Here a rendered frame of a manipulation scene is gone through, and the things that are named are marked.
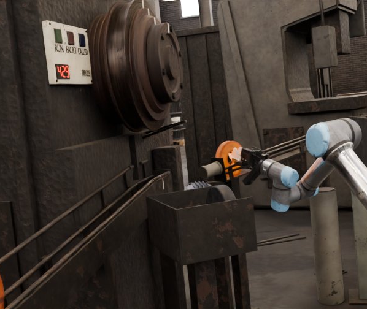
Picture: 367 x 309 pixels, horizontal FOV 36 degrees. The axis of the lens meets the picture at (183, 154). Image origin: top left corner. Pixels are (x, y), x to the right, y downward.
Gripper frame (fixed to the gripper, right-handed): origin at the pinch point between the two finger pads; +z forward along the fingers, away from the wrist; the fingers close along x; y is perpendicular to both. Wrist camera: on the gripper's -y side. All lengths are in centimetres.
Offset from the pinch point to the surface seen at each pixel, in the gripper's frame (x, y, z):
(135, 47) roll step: 64, 51, -11
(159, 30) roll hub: 54, 56, -10
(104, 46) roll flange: 73, 51, -7
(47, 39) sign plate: 97, 54, -14
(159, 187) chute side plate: 54, 2, -18
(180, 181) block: 32.1, -4.7, -4.4
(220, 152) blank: 6.9, 2.8, 0.4
